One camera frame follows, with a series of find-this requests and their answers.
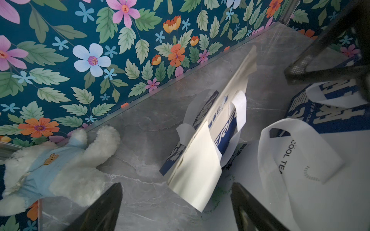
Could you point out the bag white receipt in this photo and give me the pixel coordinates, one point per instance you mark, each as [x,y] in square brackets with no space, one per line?
[198,170]

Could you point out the blue white bag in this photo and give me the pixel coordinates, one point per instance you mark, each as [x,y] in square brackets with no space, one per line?
[331,107]
[222,108]

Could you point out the white blue plush bear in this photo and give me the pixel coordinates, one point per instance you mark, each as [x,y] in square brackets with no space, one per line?
[69,171]

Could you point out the middle green white bag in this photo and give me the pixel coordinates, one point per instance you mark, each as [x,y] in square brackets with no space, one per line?
[306,180]

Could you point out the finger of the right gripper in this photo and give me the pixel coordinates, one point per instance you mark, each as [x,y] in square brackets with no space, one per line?
[359,73]
[348,18]

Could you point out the right blue white bag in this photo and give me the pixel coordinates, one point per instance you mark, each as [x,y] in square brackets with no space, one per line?
[331,107]

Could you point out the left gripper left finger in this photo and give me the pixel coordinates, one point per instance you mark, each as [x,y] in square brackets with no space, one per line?
[102,215]

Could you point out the rear blue white bag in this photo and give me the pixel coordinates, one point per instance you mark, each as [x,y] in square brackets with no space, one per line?
[222,108]

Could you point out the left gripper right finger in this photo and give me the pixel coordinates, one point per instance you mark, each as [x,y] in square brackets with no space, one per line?
[250,214]

